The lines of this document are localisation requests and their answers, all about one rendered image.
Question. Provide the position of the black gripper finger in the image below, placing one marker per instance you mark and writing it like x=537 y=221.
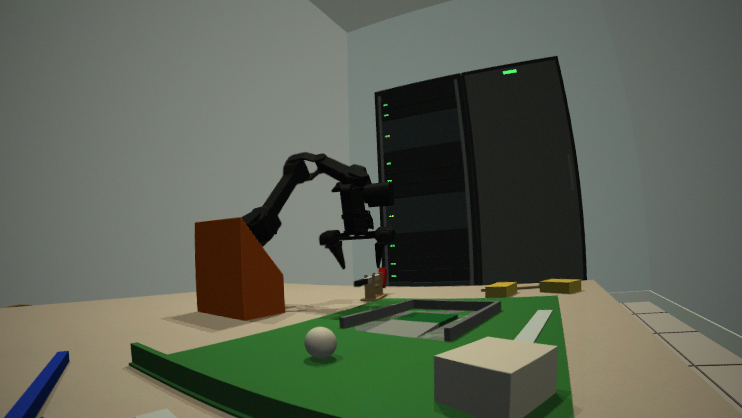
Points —
x=337 y=252
x=379 y=247

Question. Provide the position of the yellow flat block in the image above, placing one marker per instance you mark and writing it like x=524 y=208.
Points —
x=564 y=286
x=501 y=290

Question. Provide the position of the white golf ball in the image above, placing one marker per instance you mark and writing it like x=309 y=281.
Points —
x=320 y=342

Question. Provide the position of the green mat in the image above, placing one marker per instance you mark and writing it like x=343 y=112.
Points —
x=383 y=376

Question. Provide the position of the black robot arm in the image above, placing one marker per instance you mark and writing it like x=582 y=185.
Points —
x=355 y=188

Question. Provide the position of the red putter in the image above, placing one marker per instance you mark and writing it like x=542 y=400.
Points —
x=368 y=280

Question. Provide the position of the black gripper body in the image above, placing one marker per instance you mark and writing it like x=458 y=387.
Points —
x=355 y=224

